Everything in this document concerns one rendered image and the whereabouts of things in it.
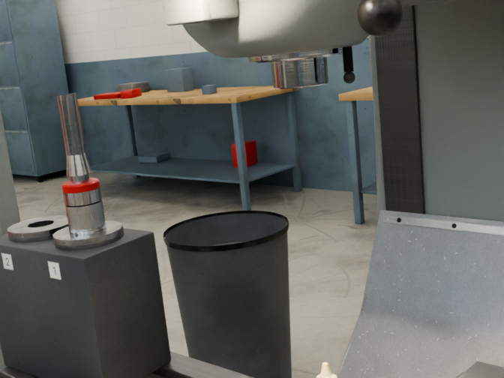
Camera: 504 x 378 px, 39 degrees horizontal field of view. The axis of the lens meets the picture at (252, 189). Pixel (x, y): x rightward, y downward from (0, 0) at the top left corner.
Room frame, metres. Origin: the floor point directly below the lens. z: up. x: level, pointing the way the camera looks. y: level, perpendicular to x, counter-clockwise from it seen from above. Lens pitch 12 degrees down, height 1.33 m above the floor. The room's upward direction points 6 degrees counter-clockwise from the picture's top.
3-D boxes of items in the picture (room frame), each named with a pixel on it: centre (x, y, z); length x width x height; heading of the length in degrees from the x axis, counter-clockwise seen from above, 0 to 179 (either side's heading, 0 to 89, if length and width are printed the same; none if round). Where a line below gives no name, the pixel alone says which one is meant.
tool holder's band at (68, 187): (0.90, 0.22, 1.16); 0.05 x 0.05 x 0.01
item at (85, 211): (0.90, 0.22, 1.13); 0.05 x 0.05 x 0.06
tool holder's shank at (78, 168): (0.90, 0.22, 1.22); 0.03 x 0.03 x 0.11
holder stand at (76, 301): (0.93, 0.26, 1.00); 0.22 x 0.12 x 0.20; 52
